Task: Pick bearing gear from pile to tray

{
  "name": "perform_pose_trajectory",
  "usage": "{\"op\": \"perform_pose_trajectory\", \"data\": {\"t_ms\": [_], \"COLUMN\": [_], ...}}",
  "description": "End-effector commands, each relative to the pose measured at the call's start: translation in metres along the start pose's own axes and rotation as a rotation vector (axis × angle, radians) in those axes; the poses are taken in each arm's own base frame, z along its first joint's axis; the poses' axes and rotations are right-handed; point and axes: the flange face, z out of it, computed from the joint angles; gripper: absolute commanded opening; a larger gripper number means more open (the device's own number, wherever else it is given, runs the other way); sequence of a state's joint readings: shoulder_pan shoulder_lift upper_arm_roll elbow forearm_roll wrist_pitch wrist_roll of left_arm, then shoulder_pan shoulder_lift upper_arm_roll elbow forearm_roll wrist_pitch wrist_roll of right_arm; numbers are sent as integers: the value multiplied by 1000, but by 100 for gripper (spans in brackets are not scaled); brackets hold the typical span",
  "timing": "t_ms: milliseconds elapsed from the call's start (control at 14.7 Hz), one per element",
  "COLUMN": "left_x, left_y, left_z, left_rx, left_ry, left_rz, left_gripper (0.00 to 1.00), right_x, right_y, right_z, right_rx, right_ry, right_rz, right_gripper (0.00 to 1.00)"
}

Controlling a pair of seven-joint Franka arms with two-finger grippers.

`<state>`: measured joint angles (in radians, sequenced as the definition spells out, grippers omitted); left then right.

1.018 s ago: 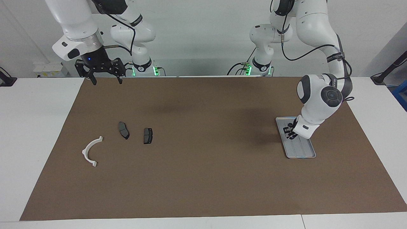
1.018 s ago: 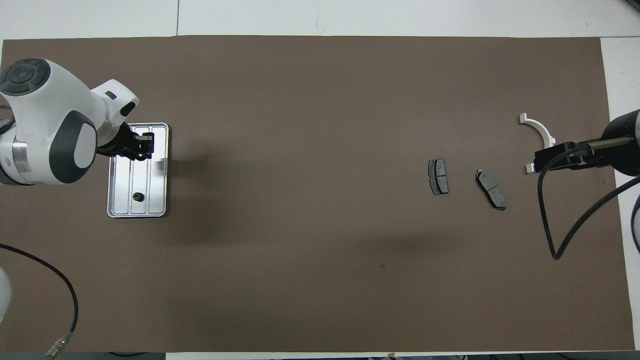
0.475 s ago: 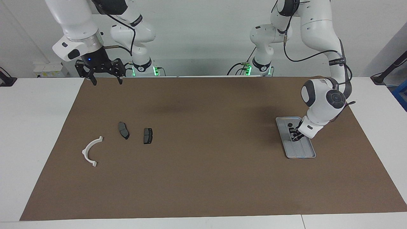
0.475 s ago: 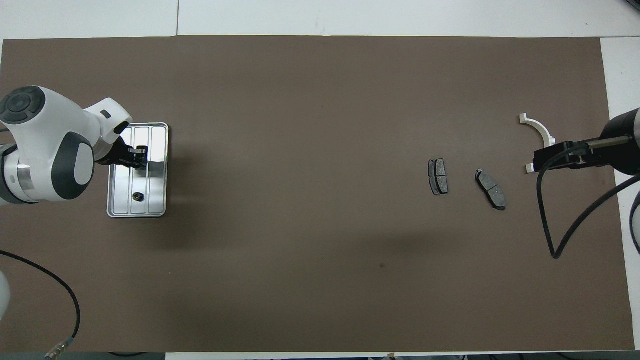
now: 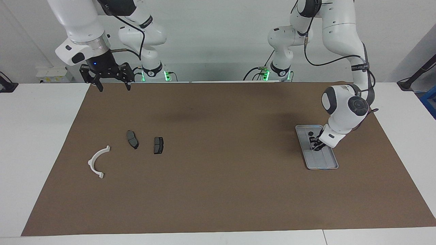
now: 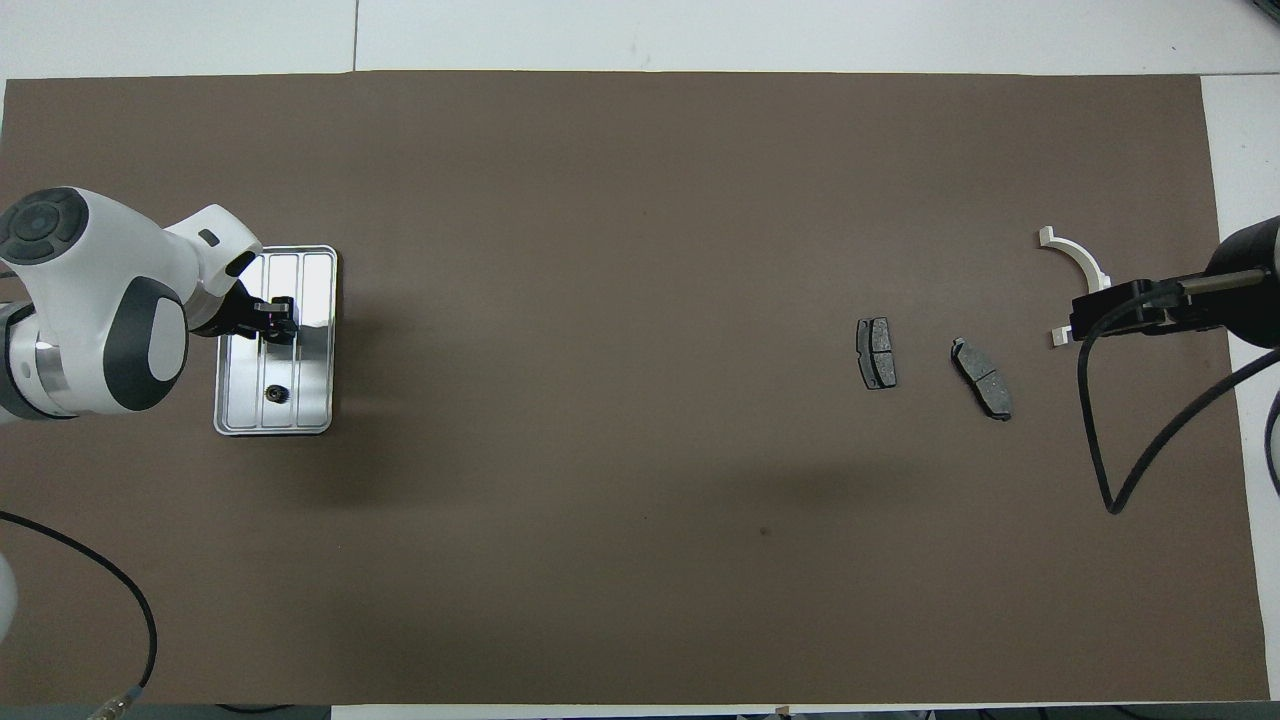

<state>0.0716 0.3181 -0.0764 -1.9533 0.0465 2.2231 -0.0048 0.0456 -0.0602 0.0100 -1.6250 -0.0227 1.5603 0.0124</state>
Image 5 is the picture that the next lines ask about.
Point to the elongated grey brake pad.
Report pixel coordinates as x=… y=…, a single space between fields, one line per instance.
x=132 y=139

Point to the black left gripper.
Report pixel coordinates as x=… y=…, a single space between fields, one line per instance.
x=322 y=142

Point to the silver metal tray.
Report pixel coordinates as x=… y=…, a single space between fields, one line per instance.
x=323 y=160

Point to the blue crate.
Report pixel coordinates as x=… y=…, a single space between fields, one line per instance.
x=430 y=100

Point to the white box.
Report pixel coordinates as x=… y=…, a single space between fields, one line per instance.
x=54 y=75

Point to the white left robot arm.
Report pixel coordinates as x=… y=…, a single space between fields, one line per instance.
x=340 y=30

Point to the black angled stand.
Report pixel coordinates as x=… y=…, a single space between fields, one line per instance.
x=414 y=76

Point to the rectangular dark brake pad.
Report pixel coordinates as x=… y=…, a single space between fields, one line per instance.
x=158 y=145

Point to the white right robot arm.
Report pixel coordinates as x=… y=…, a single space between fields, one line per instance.
x=78 y=20

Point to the brown table mat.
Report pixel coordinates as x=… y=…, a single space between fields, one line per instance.
x=218 y=197

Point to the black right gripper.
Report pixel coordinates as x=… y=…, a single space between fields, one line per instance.
x=105 y=69

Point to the white curved plastic bracket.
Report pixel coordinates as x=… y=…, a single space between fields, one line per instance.
x=90 y=163

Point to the black clamp mount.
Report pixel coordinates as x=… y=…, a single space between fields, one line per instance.
x=6 y=86

